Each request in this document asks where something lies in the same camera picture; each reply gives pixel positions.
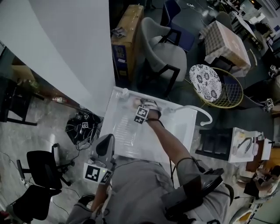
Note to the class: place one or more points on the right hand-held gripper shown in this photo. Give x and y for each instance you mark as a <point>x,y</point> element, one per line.
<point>142,113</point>

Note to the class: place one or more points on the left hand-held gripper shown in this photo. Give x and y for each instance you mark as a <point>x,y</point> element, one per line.
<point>94,172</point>

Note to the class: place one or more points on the person's right forearm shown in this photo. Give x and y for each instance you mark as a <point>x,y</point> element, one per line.
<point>170,142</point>

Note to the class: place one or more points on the person's left forearm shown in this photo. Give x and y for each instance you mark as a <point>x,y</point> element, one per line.
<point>98,197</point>

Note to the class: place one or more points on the white sink with metal stand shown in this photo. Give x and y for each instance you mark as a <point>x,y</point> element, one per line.
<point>122,122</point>

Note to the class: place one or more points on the small white pump bottle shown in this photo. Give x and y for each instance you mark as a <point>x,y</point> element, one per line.
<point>125,91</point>

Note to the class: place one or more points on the grey armchair with black legs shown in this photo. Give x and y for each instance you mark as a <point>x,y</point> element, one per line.
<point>168,57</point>

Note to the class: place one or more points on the white curved faucet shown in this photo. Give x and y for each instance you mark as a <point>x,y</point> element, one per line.
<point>205,113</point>

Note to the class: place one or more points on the black office chair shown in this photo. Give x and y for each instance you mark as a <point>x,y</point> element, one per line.
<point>43,168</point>
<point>32,203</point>

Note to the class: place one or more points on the clear bottle with red label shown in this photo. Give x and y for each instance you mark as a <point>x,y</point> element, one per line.
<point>59,99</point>

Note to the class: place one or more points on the round floral seat cushion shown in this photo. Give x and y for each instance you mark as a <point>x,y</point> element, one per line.
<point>205,83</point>

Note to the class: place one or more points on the crumpled grey paper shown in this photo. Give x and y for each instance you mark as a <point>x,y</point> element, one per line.
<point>118,32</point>

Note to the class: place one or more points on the large flat cardboard box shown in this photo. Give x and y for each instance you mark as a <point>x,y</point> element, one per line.
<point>129,26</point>

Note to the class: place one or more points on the black shoulder-mounted device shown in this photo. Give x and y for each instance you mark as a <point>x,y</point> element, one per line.
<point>197,186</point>

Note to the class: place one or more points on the black metal stand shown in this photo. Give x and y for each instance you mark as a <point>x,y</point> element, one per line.
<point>17,102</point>

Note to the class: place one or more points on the green bottle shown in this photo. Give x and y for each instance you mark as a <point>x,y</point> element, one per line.
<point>29,84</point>

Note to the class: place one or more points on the small yellow block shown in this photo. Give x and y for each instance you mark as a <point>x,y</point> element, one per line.
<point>241,135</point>

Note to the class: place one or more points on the curved metal faucet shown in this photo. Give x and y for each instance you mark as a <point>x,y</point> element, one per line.
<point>245,141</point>

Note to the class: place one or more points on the blue upholstered chair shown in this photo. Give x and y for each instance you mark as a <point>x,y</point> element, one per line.
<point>170,11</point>

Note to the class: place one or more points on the dark grey chair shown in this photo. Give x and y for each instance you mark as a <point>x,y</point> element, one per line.
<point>249,103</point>

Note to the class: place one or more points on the table with checked tablecloth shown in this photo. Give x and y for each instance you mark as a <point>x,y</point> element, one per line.
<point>229,41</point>

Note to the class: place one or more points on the white sink with black stand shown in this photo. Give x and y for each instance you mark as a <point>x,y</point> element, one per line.
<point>247,158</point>

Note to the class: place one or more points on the pink translucent tray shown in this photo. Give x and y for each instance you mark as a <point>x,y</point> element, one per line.
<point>256,147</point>

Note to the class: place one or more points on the light grey chair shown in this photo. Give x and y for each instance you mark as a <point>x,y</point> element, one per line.
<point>223,18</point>

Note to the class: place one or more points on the pale wooden chair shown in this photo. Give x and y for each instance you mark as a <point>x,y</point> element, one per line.
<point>253,57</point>

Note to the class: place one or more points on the wooden cabinet with white top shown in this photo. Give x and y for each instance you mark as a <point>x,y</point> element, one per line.
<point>267,148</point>

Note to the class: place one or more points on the white square table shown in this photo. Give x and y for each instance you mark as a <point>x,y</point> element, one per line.
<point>242,22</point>

